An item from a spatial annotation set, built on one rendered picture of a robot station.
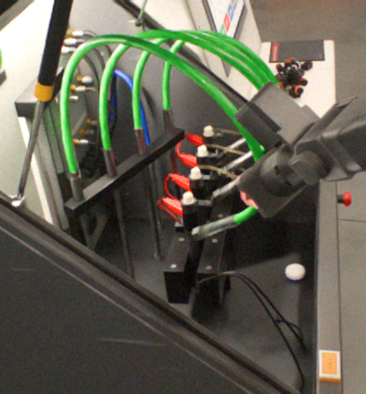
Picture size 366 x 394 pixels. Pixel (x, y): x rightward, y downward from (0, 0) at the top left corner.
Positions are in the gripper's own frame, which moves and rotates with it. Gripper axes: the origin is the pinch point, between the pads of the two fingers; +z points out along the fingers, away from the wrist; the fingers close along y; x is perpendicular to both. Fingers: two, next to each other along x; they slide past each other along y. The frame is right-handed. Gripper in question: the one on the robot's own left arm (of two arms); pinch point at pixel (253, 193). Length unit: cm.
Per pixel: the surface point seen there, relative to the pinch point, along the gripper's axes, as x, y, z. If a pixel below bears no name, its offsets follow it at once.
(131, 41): -27.0, 1.8, -4.3
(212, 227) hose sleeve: 0.3, 4.9, 8.6
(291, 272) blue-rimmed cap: 19.2, -13.4, 37.0
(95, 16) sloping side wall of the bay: -46, -14, 32
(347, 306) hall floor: 61, -65, 133
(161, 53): -22.8, 0.6, -6.7
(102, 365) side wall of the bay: 4.6, 31.2, 5.2
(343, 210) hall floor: 41, -112, 168
